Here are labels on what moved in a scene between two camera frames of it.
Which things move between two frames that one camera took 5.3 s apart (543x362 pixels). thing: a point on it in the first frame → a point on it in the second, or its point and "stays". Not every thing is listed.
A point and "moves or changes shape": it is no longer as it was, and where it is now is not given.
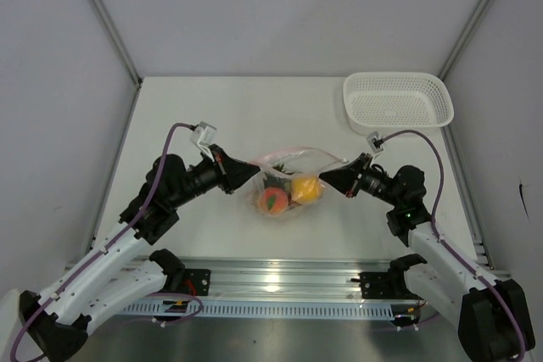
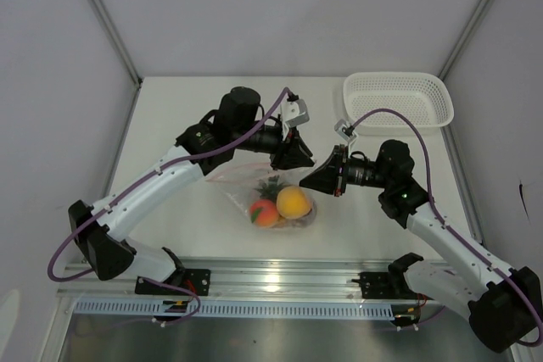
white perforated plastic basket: [384, 103] stays
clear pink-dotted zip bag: [288, 180] moves or changes shape
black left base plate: [197, 281] stays
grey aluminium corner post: [475, 17] stays
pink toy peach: [273, 201] → [263, 213]
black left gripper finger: [231, 171] → [293, 153]
